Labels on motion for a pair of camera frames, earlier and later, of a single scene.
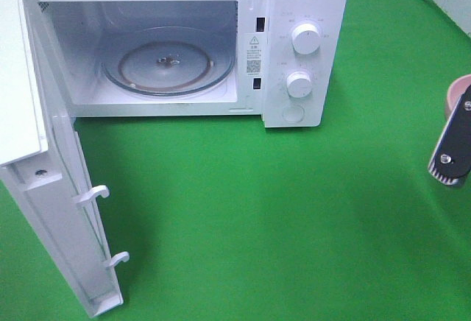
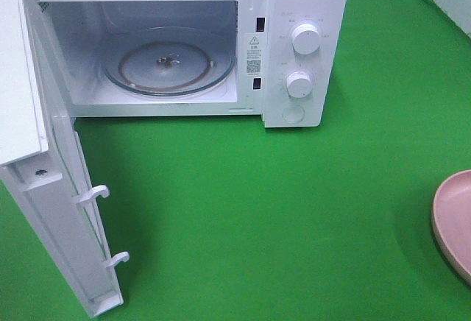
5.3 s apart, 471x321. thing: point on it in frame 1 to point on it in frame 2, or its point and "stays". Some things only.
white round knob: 299,84 stays
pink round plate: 457,87 to 451,219
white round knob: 305,38 stays
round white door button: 293,113 stays
